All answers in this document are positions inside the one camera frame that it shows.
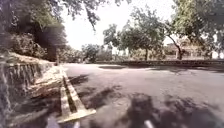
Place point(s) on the leaf-strewn gutter strip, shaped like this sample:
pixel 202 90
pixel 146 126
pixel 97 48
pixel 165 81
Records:
pixel 43 86

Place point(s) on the stone retaining wall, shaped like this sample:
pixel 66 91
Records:
pixel 20 76

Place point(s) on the pale concrete kerb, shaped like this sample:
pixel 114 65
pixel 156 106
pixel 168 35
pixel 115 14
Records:
pixel 75 100

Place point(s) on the robot's own part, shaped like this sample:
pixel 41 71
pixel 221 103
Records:
pixel 148 124
pixel 76 125

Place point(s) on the row of trees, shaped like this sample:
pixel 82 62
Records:
pixel 146 33

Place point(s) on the dense dark trees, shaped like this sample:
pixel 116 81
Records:
pixel 30 30

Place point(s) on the grey asphalt road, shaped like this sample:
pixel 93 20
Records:
pixel 140 80

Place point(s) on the building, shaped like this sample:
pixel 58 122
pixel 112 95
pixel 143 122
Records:
pixel 191 50

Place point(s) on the low stone wall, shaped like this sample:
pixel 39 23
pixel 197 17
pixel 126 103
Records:
pixel 160 62

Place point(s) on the dry earth slope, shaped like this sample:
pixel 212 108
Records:
pixel 20 57

